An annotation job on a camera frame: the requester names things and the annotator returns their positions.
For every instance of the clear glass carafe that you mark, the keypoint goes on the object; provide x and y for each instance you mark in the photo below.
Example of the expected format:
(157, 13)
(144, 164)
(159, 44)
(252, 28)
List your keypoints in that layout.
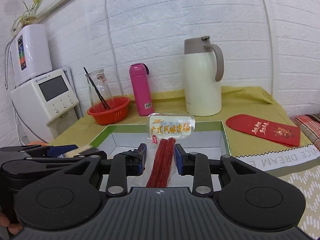
(98, 89)

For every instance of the plaid red cushion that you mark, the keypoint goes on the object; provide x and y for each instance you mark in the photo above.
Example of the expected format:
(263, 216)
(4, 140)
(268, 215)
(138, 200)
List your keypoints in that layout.
(309, 124)

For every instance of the patterned table mat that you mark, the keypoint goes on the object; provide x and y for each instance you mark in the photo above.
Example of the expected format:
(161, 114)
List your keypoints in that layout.
(300, 168)

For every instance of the potted green plant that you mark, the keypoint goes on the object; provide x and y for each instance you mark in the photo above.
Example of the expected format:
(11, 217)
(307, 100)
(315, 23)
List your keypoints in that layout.
(28, 17)

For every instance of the person's left hand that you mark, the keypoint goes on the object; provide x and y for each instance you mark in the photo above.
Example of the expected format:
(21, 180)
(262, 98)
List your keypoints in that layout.
(13, 228)

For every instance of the yellow-green tablecloth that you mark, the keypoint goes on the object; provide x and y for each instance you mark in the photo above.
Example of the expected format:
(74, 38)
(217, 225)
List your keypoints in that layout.
(253, 101)

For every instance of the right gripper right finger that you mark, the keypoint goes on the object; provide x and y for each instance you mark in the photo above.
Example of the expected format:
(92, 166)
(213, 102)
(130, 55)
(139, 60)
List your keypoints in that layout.
(196, 165)

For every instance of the cream thermos jug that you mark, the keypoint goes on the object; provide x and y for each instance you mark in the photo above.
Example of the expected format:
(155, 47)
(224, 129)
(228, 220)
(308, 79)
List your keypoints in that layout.
(203, 69)

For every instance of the orange plastic basket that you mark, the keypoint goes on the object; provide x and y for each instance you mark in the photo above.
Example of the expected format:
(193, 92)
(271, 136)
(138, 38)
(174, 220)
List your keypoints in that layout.
(110, 116)

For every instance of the red envelope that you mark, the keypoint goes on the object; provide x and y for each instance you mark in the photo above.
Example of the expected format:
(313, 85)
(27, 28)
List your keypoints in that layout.
(286, 135)

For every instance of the black stirring stick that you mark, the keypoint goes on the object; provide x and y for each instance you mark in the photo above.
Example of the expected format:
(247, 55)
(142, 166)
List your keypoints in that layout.
(96, 89)

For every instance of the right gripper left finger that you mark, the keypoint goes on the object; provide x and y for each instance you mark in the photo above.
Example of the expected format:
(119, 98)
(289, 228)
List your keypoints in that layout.
(125, 164)

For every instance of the red sausage snack packet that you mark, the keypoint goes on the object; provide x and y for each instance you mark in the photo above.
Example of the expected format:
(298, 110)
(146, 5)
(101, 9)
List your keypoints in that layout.
(164, 130)

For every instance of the white water dispenser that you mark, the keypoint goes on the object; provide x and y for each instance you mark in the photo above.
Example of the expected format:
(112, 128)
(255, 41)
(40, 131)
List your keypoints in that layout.
(45, 106)

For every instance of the pink thermos bottle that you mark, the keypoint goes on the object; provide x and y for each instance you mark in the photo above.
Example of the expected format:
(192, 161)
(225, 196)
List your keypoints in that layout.
(139, 79)

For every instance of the white water purifier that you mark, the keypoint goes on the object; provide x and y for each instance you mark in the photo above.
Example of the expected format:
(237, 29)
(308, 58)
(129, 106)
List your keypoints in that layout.
(30, 53)

